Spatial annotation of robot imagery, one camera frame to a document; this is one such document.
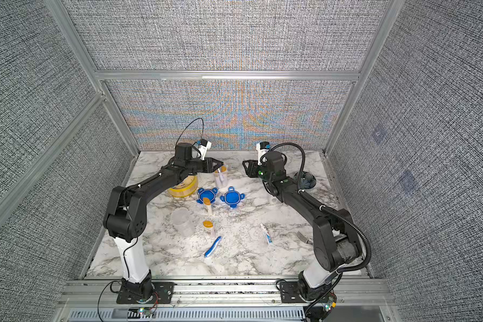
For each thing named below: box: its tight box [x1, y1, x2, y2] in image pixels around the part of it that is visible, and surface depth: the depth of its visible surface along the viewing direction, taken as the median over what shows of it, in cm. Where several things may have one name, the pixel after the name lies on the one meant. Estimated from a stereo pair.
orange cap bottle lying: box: [202, 197, 212, 218], surface depth 89 cm
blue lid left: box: [196, 187, 219, 204], surface depth 105 cm
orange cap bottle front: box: [202, 220, 216, 239], surface depth 81 cm
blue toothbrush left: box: [203, 236, 223, 259], surface depth 85 cm
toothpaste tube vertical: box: [259, 222, 273, 245], surface depth 89 cm
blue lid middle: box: [219, 185, 246, 208], surface depth 102 cm
